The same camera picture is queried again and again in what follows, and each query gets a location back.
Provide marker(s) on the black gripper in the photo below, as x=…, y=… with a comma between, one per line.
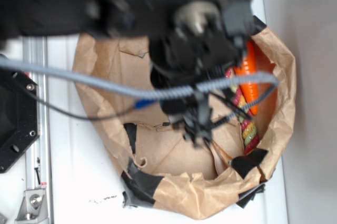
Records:
x=206, y=39

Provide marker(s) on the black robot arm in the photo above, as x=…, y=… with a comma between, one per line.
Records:
x=102, y=19

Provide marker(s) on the brown paper bag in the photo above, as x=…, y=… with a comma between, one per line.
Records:
x=156, y=165

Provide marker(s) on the multicolour braided rope toy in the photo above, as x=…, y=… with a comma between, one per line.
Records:
x=249, y=131

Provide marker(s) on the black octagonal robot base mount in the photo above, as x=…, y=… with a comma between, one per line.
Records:
x=19, y=116

